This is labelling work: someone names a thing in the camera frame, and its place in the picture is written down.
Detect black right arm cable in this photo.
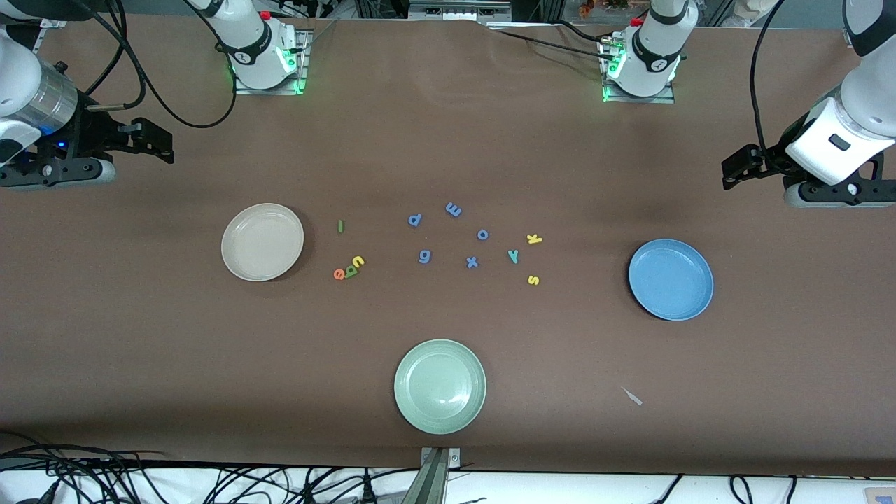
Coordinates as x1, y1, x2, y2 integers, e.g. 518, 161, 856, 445
73, 0, 239, 130

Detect brown table cover sheet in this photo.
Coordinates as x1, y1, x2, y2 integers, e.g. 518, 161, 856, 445
0, 13, 896, 477

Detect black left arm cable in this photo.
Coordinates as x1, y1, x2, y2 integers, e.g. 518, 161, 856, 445
748, 0, 788, 158

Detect tangled black floor cables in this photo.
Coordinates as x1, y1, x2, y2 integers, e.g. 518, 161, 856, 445
0, 430, 421, 504

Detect blue round plate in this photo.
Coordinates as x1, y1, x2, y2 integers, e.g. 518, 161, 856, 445
628, 239, 715, 322

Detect pale green round plate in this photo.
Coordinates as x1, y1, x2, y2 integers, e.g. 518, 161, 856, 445
393, 339, 487, 435

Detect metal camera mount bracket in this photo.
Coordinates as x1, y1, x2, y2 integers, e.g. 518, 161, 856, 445
402, 448, 461, 504

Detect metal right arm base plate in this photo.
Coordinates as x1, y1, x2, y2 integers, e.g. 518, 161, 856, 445
233, 28, 310, 95

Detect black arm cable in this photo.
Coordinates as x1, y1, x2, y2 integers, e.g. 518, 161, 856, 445
73, 0, 239, 130
748, 0, 788, 158

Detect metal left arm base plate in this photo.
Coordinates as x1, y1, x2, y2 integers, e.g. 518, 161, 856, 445
601, 38, 677, 104

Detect beige brown round plate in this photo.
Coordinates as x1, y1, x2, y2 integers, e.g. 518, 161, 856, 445
220, 203, 305, 282

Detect black table top cable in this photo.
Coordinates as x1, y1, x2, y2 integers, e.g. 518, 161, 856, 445
490, 27, 610, 57

